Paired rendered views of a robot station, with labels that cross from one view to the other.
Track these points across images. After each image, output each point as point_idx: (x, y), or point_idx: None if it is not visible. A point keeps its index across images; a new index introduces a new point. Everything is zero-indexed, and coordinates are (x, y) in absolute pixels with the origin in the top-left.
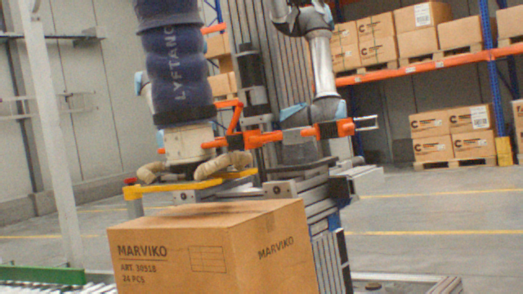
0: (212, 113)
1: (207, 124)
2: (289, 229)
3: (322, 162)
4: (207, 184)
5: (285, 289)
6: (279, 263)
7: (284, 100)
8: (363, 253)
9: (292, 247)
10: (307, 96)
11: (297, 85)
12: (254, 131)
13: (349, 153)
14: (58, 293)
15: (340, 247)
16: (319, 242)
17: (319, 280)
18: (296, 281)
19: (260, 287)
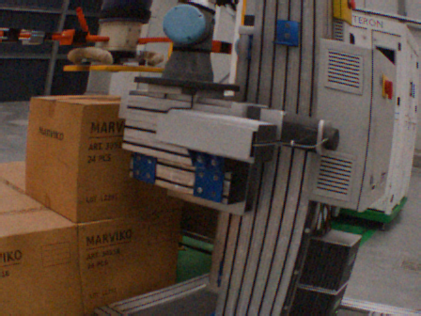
0: (107, 14)
1: (110, 23)
2: (63, 125)
3: (155, 79)
4: (67, 68)
5: (49, 173)
6: (50, 149)
7: (257, 11)
8: None
9: (60, 144)
10: (308, 18)
11: (290, 0)
12: (69, 31)
13: (364, 125)
14: None
15: (331, 266)
16: (258, 227)
17: (236, 268)
18: (57, 175)
19: (35, 154)
